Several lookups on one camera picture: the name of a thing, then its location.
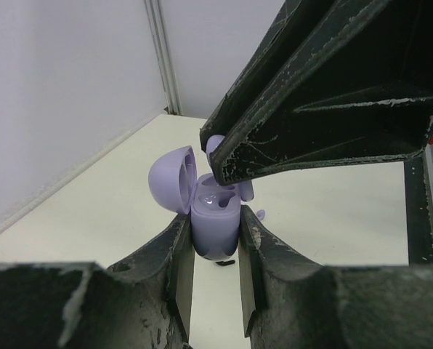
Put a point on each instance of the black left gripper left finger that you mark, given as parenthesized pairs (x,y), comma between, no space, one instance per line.
(141,301)

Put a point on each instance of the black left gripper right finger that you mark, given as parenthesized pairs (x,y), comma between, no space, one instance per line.
(289,301)

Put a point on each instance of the purple earbud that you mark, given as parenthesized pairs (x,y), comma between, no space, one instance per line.
(246,190)
(260,214)

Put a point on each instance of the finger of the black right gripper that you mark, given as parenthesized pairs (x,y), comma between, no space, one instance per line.
(388,94)
(297,63)

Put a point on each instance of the black earbud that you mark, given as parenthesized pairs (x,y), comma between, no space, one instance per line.
(225,263)

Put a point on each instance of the purple earbud charging case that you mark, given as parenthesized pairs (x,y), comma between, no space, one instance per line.
(214,209)

